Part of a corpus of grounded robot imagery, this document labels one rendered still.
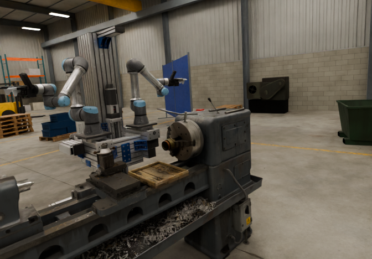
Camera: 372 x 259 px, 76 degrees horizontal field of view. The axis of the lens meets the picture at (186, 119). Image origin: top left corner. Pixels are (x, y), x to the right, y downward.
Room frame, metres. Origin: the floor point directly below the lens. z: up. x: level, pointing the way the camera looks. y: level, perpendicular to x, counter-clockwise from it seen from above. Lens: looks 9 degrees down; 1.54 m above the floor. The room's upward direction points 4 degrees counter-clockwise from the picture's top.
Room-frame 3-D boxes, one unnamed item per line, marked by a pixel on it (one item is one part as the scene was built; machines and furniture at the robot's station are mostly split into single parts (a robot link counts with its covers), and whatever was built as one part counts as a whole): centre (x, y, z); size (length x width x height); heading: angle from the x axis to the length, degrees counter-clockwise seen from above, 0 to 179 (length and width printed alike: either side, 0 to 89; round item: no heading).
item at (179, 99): (8.76, 0.34, 1.18); 4.12 x 0.80 x 2.35; 15
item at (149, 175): (1.71, 0.24, 0.89); 0.36 x 0.30 x 0.04; 43
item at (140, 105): (2.37, 0.45, 1.33); 0.13 x 0.12 x 0.14; 24
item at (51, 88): (1.82, 1.02, 1.56); 0.11 x 0.08 x 0.09; 156
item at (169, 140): (1.80, 0.14, 1.08); 0.09 x 0.09 x 0.09; 44
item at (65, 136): (7.91, 4.12, 0.39); 1.20 x 0.80 x 0.79; 151
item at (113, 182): (1.49, 0.51, 0.95); 0.43 x 0.17 x 0.05; 43
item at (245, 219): (1.98, -0.44, 0.41); 0.34 x 0.17 x 0.82; 133
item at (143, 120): (2.36, 0.45, 1.21); 0.15 x 0.15 x 0.10
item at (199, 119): (2.19, -0.25, 1.06); 0.59 x 0.48 x 0.39; 133
